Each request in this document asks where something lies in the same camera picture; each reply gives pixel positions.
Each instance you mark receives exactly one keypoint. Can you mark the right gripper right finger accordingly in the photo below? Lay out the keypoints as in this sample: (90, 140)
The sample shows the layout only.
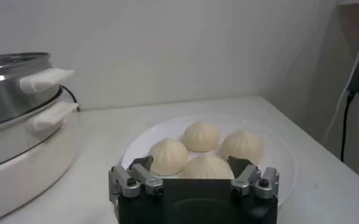
(267, 178)

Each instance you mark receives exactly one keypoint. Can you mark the white electric cooker base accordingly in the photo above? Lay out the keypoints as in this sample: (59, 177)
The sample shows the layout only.
(30, 170)

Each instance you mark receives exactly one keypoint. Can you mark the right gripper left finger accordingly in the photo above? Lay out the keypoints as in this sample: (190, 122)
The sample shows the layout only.
(121, 178)

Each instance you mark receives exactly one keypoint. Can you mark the white steamed baozi bun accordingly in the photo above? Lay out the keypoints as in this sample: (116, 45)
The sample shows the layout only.
(242, 146)
(201, 136)
(206, 169)
(168, 156)

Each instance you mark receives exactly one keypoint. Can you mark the white round plate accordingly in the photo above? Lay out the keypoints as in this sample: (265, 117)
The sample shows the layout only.
(276, 152)

